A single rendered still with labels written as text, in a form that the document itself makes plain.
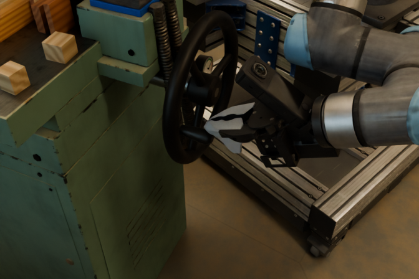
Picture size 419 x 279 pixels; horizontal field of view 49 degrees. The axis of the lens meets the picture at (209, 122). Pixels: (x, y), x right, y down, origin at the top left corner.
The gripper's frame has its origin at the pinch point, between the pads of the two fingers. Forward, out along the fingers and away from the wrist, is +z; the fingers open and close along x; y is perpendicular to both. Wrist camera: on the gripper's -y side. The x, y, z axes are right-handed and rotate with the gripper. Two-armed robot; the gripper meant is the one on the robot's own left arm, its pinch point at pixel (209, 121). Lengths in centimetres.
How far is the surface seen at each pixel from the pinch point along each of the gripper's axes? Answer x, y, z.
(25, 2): 6.1, -27.0, 30.0
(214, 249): 22, 70, 51
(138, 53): 5.6, -12.0, 11.6
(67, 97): -5.5, -12.5, 20.0
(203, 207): 36, 66, 61
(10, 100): -13.9, -18.6, 19.4
